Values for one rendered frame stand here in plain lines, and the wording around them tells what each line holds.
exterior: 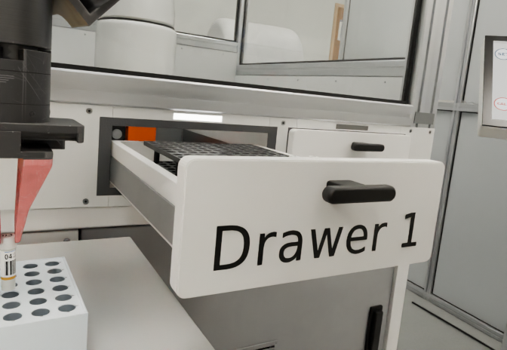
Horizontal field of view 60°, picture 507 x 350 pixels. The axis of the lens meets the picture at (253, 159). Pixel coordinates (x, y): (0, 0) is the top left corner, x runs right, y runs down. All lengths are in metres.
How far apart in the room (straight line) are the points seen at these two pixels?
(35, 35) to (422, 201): 0.38
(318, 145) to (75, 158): 0.40
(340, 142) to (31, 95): 0.58
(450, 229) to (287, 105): 1.78
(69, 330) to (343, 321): 0.72
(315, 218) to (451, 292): 2.13
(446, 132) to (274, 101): 1.79
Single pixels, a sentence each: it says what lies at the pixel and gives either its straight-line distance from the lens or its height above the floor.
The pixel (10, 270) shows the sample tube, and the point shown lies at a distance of 0.41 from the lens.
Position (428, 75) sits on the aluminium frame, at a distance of 0.99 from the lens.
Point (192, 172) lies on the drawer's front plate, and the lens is 0.33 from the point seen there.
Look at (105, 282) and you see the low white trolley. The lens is 0.53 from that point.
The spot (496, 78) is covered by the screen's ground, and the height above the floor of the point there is 1.08.
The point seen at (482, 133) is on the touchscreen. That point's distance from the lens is 1.19.
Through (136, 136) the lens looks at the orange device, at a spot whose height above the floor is 0.86.
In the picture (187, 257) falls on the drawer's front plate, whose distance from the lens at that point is 0.34.
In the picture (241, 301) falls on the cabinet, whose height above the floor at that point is 0.61.
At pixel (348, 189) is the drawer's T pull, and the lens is 0.36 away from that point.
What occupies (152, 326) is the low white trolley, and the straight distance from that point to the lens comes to 0.44.
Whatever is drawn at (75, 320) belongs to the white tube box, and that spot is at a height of 0.79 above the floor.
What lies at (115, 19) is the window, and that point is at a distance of 0.67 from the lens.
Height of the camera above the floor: 0.98
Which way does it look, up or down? 8 degrees down
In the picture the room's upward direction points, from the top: 5 degrees clockwise
